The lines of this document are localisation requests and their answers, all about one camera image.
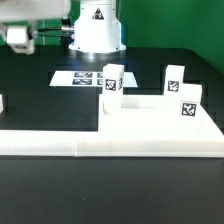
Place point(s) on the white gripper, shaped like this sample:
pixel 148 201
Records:
pixel 22 10

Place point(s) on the white square table top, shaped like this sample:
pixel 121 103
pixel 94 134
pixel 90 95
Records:
pixel 155 113

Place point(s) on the white sheet with tags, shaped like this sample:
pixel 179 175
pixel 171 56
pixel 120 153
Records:
pixel 77 79

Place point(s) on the white part at left edge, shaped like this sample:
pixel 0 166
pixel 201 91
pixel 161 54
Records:
pixel 1 104

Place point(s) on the white L-shaped obstacle fence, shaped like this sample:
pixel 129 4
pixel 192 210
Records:
pixel 110 144

